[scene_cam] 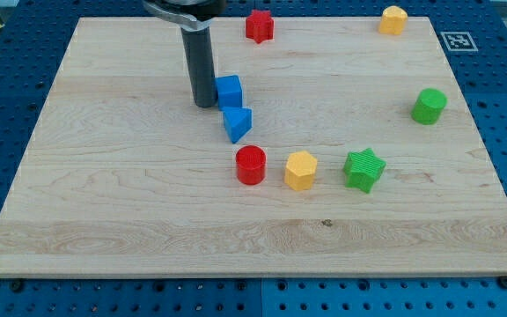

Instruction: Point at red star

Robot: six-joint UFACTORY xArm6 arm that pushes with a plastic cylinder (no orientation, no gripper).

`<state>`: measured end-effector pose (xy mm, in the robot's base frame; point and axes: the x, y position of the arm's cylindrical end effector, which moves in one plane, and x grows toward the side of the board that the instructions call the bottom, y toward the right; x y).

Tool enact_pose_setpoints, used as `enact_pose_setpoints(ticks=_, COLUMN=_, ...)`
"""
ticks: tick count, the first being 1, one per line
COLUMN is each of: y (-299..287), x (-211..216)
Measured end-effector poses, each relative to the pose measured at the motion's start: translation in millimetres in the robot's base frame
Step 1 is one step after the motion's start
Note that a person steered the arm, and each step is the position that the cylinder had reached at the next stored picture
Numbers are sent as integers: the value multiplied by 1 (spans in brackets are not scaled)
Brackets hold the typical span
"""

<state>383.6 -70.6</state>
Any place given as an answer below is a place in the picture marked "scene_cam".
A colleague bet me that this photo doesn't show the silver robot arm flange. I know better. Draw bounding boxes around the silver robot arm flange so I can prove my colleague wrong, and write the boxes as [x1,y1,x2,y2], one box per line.
[142,0,227,32]

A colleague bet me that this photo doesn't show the green star block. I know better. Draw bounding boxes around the green star block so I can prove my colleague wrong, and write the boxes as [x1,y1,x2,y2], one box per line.
[342,148,386,194]

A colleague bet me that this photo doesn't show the red star block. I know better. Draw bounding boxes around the red star block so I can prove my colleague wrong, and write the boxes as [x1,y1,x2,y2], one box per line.
[246,10,275,44]

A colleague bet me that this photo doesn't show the red cylinder block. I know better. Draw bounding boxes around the red cylinder block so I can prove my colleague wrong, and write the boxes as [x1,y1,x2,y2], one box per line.
[235,145,267,185]

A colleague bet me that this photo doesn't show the blue triangle block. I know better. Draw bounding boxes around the blue triangle block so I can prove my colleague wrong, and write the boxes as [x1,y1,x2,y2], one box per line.
[222,107,253,144]

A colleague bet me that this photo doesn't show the yellow hexagon block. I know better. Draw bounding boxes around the yellow hexagon block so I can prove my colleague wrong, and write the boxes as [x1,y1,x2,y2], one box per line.
[284,151,318,191]

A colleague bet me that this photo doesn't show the blue cube block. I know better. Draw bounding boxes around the blue cube block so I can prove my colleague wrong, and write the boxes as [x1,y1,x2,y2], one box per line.
[215,75,243,109]

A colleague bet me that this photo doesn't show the grey cylindrical pointer tool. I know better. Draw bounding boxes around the grey cylindrical pointer tool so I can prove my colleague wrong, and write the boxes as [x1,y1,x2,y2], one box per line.
[181,21,217,108]

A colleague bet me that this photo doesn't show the light wooden board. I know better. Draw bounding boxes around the light wooden board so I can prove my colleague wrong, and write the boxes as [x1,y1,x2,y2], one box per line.
[0,17,507,279]

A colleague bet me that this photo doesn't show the green cylinder block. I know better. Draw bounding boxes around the green cylinder block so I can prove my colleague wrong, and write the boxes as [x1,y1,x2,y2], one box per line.
[411,88,447,125]

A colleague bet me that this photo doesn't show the yellow heart block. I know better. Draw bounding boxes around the yellow heart block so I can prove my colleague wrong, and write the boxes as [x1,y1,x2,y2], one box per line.
[378,5,408,35]

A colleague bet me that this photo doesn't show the white fiducial marker tag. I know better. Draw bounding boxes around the white fiducial marker tag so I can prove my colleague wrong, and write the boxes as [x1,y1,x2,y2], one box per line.
[441,31,478,52]

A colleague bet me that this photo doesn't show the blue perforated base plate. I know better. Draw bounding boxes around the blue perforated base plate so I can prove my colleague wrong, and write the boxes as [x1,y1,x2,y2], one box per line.
[0,0,507,316]

